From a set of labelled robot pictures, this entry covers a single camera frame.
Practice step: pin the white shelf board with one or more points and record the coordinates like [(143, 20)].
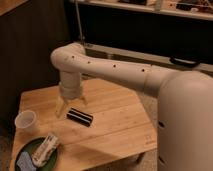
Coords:
[(156, 8)]

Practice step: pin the blue cloth piece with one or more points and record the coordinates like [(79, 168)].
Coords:
[(24, 162)]

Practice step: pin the wooden low table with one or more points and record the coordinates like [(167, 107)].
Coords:
[(120, 127)]

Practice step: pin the white wrapped snack package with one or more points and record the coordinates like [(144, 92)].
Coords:
[(44, 151)]

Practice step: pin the dark green plate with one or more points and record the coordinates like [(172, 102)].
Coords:
[(31, 146)]

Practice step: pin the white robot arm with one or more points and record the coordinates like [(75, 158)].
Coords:
[(184, 102)]

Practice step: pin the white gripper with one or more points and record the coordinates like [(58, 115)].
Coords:
[(68, 93)]

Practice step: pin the clear plastic cup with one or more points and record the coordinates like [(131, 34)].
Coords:
[(26, 121)]

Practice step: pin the black striped rectangular block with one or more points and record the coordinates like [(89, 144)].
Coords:
[(80, 117)]

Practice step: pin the metal vertical pole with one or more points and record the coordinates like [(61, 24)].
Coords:
[(79, 23)]

